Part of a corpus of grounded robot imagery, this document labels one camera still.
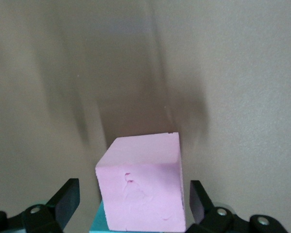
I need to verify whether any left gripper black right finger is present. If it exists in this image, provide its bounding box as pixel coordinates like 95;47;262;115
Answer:
185;179;287;233

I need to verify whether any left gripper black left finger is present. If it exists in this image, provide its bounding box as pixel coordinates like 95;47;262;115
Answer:
0;178;81;233

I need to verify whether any blue foam cube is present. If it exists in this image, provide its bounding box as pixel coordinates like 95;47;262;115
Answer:
89;201;112;233

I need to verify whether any pink foam cube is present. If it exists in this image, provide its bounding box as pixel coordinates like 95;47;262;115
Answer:
95;132;186;231

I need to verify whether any brown table cover sheet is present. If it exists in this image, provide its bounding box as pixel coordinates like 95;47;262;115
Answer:
0;0;291;233

